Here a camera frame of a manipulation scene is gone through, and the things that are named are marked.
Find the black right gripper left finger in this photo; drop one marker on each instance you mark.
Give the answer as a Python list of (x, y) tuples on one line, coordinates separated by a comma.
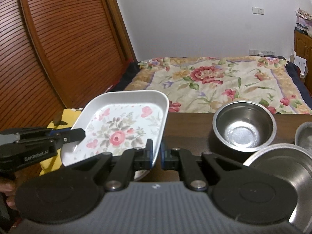
[(69, 193)]

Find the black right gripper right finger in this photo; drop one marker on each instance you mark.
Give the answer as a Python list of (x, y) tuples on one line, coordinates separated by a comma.
[(240, 192)]

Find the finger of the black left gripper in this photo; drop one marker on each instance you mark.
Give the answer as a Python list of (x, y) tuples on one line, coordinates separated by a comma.
[(67, 135)]

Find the floral square plate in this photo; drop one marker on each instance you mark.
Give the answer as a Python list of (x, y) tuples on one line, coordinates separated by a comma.
[(117, 121)]

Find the left hand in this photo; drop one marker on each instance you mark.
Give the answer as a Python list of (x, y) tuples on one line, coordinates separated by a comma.
[(8, 187)]

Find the yellow plush toy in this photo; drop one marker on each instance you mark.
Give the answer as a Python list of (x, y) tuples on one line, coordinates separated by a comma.
[(62, 121)]

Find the large steel bowl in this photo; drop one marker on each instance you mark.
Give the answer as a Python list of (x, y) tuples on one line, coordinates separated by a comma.
[(293, 164)]

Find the small steel bowl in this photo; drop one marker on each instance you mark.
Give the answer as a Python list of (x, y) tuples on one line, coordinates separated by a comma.
[(244, 126)]

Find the wooden louvered wardrobe door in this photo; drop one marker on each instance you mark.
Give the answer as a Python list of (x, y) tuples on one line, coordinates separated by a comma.
[(58, 54)]

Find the dark clothing on bed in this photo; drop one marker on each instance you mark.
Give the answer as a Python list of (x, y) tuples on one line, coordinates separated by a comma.
[(132, 70)]

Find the floral bed quilt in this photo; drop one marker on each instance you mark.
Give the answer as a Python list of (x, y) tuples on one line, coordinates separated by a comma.
[(204, 84)]

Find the wooden sideboard cabinet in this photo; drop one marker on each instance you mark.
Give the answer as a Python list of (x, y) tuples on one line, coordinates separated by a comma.
[(302, 47)]

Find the wall power outlet strip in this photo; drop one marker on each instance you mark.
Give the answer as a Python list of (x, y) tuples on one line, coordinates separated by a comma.
[(254, 52)]

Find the white wall switch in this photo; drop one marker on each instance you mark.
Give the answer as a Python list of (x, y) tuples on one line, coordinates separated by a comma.
[(257, 11)]

